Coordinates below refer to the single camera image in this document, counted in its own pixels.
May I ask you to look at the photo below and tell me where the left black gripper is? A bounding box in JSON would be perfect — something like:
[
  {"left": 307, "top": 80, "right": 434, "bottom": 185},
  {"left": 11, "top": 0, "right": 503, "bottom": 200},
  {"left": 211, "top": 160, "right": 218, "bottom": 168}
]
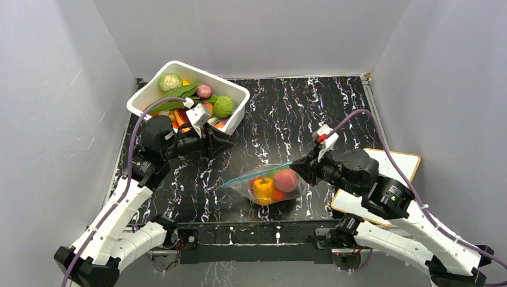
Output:
[{"left": 163, "top": 123, "right": 234, "bottom": 161}]

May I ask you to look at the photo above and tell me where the pink peach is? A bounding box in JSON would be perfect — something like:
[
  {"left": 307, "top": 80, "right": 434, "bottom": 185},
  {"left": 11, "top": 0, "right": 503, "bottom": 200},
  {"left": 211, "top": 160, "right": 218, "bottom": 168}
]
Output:
[{"left": 273, "top": 169, "right": 299, "bottom": 193}]

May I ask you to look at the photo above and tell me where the clear zip top bag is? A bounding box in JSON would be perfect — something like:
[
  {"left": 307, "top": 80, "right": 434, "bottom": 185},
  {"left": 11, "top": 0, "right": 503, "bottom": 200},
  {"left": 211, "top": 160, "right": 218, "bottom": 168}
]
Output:
[{"left": 221, "top": 162, "right": 308, "bottom": 206}]

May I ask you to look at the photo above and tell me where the yellow bell pepper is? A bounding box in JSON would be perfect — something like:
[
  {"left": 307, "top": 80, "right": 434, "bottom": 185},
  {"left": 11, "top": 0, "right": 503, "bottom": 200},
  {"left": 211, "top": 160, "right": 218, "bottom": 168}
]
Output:
[{"left": 252, "top": 177, "right": 275, "bottom": 206}]

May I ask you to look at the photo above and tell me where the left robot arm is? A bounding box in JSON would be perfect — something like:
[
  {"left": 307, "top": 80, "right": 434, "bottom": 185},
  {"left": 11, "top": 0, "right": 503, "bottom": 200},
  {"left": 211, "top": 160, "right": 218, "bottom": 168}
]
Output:
[{"left": 54, "top": 115, "right": 234, "bottom": 286}]

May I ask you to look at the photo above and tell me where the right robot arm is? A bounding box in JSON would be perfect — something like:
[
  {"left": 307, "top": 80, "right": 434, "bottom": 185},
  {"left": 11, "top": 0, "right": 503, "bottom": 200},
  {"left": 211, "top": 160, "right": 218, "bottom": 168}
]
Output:
[{"left": 290, "top": 148, "right": 494, "bottom": 286}]

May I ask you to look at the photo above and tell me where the light green cabbage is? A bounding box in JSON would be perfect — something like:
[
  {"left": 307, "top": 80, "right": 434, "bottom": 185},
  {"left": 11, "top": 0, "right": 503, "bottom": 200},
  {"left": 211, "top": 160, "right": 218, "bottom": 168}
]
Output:
[{"left": 213, "top": 96, "right": 234, "bottom": 119}]

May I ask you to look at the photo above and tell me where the pink onion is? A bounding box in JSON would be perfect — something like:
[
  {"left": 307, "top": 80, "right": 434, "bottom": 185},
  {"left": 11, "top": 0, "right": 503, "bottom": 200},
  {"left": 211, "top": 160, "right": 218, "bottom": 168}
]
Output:
[{"left": 195, "top": 84, "right": 213, "bottom": 100}]

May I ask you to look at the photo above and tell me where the long green leaf vegetable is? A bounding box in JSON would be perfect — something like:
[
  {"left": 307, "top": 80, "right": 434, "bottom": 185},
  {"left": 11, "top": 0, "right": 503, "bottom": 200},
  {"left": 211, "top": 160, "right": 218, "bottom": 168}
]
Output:
[{"left": 145, "top": 81, "right": 209, "bottom": 115}]

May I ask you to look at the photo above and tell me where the white plastic bin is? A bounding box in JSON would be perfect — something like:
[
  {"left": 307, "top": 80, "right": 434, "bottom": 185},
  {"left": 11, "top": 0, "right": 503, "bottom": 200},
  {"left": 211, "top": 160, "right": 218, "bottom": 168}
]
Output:
[{"left": 126, "top": 60, "right": 250, "bottom": 135}]

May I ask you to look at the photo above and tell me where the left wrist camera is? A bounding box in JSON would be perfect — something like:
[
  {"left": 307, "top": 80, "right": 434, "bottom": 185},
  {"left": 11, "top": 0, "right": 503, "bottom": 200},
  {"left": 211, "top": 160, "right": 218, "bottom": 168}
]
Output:
[{"left": 185, "top": 103, "right": 212, "bottom": 138}]

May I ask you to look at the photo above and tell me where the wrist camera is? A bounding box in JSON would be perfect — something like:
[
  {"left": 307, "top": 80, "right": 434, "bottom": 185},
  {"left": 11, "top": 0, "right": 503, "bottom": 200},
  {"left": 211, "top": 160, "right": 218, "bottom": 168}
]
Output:
[
  {"left": 312, "top": 124, "right": 338, "bottom": 162},
  {"left": 185, "top": 103, "right": 212, "bottom": 138}
]

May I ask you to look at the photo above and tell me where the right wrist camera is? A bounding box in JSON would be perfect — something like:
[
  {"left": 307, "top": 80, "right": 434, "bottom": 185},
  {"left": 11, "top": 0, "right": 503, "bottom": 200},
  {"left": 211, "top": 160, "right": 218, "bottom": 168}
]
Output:
[{"left": 312, "top": 124, "right": 338, "bottom": 162}]

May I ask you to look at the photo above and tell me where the white board wooden frame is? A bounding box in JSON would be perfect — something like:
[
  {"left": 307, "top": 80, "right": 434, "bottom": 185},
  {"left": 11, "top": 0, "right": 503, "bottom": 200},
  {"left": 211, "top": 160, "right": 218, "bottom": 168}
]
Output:
[{"left": 331, "top": 148, "right": 421, "bottom": 227}]

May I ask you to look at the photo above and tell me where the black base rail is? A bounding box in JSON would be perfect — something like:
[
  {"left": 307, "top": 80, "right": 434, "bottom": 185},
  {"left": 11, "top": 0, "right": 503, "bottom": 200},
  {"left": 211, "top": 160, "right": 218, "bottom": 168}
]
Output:
[{"left": 150, "top": 219, "right": 361, "bottom": 265}]

